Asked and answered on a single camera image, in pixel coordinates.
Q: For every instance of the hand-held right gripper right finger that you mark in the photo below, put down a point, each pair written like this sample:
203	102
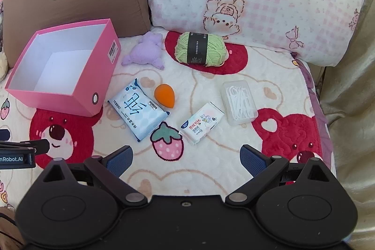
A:
253	162

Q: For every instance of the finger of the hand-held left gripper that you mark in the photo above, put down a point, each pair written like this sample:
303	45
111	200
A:
38	146

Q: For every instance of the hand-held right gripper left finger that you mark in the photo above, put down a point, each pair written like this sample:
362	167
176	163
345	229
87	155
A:
120	161

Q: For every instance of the pink cardboard box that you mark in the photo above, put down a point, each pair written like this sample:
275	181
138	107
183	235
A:
52	100

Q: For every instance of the blue wet wipes pack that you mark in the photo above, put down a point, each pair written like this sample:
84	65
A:
137	109

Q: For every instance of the clear floss pick box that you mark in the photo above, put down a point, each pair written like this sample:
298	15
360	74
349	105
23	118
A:
238	103

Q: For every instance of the white tissue pack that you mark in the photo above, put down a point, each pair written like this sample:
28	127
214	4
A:
202	122

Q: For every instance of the orange makeup sponge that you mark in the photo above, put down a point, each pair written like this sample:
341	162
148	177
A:
164	94

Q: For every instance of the purple plush toy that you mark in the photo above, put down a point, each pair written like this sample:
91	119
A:
145	52

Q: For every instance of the green yarn ball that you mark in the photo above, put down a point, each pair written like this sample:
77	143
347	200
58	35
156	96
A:
214	50

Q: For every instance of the grey rabbit plush toy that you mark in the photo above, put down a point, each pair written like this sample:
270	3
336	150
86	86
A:
2	65

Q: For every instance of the beige sofa cloth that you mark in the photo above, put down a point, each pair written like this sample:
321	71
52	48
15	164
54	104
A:
351	121

